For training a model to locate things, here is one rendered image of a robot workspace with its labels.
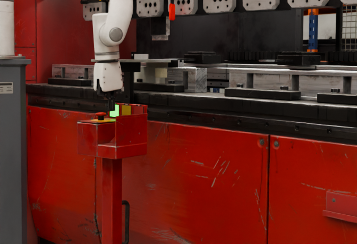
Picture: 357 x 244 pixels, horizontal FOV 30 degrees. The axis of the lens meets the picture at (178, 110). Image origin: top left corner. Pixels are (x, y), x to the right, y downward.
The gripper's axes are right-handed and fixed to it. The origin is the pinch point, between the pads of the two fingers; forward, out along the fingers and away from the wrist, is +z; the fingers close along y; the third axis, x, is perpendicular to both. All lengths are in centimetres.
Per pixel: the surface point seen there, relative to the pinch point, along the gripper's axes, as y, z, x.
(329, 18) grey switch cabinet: -502, -16, -171
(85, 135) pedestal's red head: 3.0, 10.9, -10.2
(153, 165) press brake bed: -25.8, 27.4, -5.0
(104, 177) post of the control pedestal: -0.9, 26.7, -6.0
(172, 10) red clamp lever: -38.1, -31.3, -1.6
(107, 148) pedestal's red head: 3.4, 14.6, 0.5
